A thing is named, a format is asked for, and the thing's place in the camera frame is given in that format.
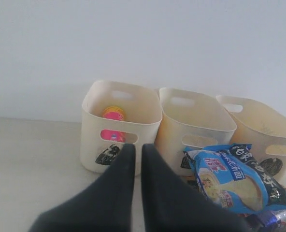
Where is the cream bin with square mark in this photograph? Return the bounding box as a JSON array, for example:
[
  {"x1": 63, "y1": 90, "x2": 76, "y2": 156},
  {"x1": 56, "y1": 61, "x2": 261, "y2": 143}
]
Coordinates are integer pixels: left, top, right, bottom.
[{"x1": 155, "y1": 87, "x2": 237, "y2": 176}]

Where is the pink Lays chips can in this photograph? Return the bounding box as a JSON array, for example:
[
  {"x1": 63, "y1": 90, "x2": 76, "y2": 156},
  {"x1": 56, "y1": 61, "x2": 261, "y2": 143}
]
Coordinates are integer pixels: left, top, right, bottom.
[{"x1": 100, "y1": 106, "x2": 126, "y2": 143}]

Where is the blue white milk carton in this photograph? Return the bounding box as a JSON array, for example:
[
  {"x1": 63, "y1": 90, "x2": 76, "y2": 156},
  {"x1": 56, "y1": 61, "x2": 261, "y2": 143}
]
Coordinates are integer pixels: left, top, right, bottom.
[{"x1": 249, "y1": 209, "x2": 286, "y2": 232}]

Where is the blue instant noodle packet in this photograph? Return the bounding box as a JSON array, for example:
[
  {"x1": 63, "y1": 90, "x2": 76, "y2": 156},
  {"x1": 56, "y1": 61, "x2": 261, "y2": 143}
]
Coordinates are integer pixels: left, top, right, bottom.
[{"x1": 184, "y1": 144, "x2": 286, "y2": 214}]

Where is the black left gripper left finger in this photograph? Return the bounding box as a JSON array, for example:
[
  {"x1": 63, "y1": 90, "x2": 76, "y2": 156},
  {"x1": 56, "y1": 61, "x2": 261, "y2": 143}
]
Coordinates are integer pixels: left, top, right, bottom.
[{"x1": 29, "y1": 144, "x2": 136, "y2": 232}]

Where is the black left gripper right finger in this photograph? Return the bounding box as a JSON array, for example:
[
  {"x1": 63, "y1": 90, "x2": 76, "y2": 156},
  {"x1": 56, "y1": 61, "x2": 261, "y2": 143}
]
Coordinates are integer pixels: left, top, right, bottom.
[{"x1": 141, "y1": 144, "x2": 248, "y2": 232}]

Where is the cream bin with triangle mark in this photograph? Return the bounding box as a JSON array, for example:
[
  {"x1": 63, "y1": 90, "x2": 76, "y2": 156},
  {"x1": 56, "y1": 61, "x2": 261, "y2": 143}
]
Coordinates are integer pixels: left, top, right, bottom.
[{"x1": 80, "y1": 80, "x2": 162, "y2": 175}]

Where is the cream bin with circle mark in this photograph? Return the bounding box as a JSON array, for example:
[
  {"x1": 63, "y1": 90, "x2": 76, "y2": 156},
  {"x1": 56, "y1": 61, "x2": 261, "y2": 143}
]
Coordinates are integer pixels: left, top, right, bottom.
[{"x1": 216, "y1": 95, "x2": 286, "y2": 185}]

